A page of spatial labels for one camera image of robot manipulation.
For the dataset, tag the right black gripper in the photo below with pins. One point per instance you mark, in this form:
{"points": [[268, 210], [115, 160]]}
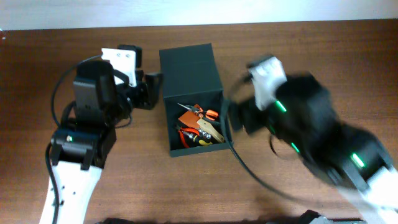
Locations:
{"points": [[251, 112]]}

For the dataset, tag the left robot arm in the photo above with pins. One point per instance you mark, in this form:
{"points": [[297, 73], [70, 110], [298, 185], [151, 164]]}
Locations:
{"points": [[76, 154]]}

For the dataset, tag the orange scraper wooden handle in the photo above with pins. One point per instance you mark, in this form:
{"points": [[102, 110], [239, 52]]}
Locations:
{"points": [[193, 121]]}

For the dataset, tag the dark green box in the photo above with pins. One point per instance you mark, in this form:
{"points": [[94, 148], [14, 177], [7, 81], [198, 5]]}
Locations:
{"points": [[190, 77]]}

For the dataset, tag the red handled side cutters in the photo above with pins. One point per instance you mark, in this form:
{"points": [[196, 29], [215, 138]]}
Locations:
{"points": [[185, 140]]}

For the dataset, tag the orange socket bit holder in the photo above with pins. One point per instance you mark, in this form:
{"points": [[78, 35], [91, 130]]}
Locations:
{"points": [[205, 134]]}

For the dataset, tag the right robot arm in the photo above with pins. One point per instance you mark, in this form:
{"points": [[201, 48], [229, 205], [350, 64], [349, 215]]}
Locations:
{"points": [[351, 159]]}

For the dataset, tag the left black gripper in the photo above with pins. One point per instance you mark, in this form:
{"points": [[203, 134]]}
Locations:
{"points": [[151, 88]]}

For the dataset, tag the yellow black stubby screwdriver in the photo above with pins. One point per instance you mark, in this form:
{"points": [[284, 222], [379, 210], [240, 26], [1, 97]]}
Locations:
{"points": [[199, 140]]}

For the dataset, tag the orange black needle-nose pliers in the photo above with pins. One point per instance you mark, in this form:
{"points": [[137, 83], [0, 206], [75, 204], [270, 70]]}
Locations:
{"points": [[210, 116]]}

